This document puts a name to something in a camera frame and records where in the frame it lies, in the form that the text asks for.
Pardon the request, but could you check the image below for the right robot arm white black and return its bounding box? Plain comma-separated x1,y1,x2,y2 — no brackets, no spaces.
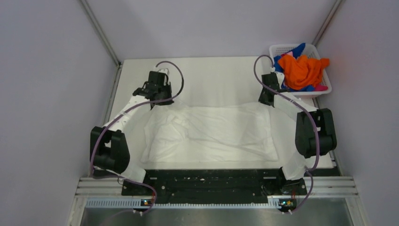
255,72,337,194

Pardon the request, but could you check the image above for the grey slotted cable duct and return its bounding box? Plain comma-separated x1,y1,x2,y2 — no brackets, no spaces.
85,198,294,209

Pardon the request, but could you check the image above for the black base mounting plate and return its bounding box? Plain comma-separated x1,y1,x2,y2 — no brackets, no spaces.
118,169,316,206

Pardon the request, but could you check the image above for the grey aluminium corner post right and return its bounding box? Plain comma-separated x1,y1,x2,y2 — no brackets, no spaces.
311,0,345,46

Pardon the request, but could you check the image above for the grey aluminium corner post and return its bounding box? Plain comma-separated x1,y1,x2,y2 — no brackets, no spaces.
311,0,345,46
78,0,121,67

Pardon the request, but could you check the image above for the pink garment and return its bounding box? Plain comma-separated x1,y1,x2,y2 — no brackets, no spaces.
314,84,328,92

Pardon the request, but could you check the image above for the aluminium rail frame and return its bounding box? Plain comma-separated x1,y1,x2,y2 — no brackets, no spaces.
75,177,359,198

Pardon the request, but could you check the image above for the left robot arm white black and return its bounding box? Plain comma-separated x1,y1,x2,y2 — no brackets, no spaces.
90,68,173,195

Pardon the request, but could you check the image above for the blue t shirt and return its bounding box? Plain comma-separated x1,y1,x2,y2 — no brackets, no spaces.
270,43,315,76

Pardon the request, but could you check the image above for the white plastic laundry basket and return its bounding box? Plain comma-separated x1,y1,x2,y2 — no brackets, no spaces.
269,43,332,98

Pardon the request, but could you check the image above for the white t shirt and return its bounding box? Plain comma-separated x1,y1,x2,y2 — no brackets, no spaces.
141,102,278,163

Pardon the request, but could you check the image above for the grey aluminium corner post left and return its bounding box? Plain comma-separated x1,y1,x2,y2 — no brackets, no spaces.
78,0,121,67

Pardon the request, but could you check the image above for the orange t shirt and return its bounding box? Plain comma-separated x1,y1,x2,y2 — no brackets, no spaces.
277,54,330,92

